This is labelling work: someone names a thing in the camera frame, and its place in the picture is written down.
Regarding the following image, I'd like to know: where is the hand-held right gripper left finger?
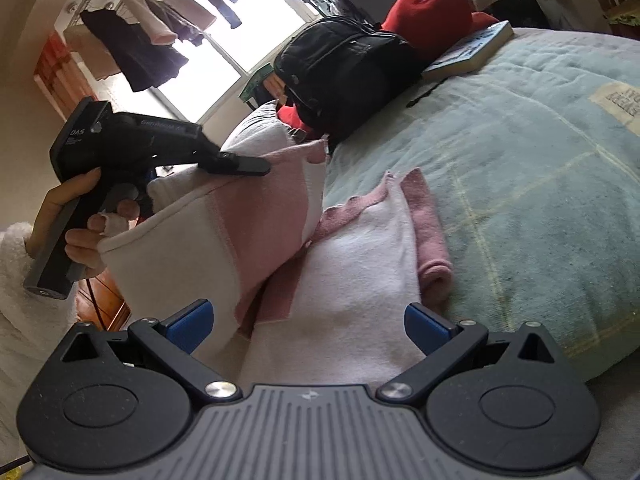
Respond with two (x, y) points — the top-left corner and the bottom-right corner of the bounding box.
(61, 299), (244, 404)

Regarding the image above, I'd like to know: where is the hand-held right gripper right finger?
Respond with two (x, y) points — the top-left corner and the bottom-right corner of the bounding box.
(376, 302), (557, 406)

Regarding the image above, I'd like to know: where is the pink and white sweater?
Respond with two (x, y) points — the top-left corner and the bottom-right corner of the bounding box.
(97, 137), (455, 392)

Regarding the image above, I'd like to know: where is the person's left hand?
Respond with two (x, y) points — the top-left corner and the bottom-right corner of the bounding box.
(25, 168), (142, 279)

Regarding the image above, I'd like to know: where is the grey-green plaid pillow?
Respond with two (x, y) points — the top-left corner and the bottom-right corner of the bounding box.
(220, 100), (302, 161)

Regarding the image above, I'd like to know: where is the red cushion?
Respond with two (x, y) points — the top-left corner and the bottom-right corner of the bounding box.
(381, 0), (501, 64)
(277, 104), (314, 134)

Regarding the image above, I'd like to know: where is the dark hanging garment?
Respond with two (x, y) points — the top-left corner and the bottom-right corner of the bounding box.
(80, 9), (189, 94)

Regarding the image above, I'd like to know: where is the beige hanging cloth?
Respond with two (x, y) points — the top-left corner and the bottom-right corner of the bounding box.
(64, 27), (122, 82)

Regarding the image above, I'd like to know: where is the orange patterned curtain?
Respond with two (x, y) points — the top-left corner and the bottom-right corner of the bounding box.
(34, 30), (89, 122)

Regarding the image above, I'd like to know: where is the black backpack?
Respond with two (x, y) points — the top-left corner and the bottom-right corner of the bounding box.
(274, 16), (427, 144)

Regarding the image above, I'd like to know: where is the window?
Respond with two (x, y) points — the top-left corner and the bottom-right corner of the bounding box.
(135, 0), (342, 131)

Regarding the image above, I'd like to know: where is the thick paperback book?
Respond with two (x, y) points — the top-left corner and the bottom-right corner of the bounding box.
(421, 20), (516, 82)

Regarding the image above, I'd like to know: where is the black cable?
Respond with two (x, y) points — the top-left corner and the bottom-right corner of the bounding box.
(86, 276), (107, 331)

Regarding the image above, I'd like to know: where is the short black strap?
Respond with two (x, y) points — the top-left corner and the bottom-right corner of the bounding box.
(406, 80), (442, 109)

